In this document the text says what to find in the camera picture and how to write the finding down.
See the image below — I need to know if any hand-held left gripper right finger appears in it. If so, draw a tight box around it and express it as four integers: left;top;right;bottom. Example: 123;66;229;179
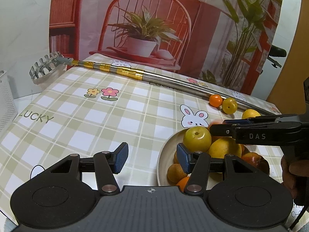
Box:
176;143;252;196

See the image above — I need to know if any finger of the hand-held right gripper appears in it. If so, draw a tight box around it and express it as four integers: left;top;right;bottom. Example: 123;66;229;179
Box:
223;113;302;124
210;121;302;147

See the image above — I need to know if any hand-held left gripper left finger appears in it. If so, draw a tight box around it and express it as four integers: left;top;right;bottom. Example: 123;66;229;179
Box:
49;142;129;196

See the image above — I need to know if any tan oval fruit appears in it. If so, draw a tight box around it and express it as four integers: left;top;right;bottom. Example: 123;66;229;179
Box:
167;164;188;183

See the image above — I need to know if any small yellow-green citrus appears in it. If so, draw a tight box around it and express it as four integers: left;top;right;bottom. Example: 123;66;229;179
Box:
222;97;238;115

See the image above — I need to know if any beige round plate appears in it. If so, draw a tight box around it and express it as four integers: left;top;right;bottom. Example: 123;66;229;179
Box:
157;126;274;186

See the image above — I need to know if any yellow lemon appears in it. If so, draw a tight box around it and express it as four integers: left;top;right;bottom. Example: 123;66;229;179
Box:
208;137;242;159
242;109;261;119

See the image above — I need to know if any yellow-green apple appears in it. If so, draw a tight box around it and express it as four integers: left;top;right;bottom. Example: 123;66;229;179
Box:
183;127;212;153

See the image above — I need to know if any red apple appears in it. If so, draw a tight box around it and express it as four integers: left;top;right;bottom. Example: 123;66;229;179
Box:
240;151;270;176

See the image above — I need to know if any person's right hand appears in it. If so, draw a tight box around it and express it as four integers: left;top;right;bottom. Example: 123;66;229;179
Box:
281;156;300;199

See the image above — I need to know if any checked bunny tablecloth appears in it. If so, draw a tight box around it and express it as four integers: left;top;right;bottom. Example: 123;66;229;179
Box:
0;53;309;232

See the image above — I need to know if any telescopic metal rake pole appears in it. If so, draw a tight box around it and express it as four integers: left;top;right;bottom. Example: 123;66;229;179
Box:
29;51;282;116

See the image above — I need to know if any wooden door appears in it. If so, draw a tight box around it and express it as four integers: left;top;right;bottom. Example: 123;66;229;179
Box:
266;12;309;107

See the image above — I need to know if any black bicycle saddle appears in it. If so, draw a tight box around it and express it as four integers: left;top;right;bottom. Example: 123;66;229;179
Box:
267;45;287;68

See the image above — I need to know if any printed chair and plant backdrop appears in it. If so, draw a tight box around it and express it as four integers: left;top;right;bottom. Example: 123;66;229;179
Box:
49;0;285;95

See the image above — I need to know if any white perforated basket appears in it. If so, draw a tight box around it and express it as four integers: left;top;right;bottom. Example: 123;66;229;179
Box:
0;71;18;133

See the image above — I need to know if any black cable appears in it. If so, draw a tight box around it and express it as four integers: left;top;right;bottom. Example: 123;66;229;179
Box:
288;204;308;231

